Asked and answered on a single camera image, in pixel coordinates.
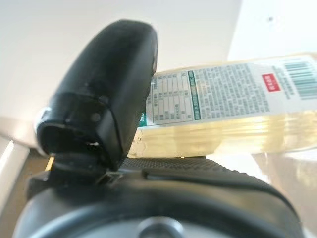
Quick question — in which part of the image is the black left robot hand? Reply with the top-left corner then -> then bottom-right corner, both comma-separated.
14,19 -> 302,238

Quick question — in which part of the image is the yellow tea bottle white cap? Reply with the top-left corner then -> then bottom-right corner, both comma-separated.
133,51 -> 317,159

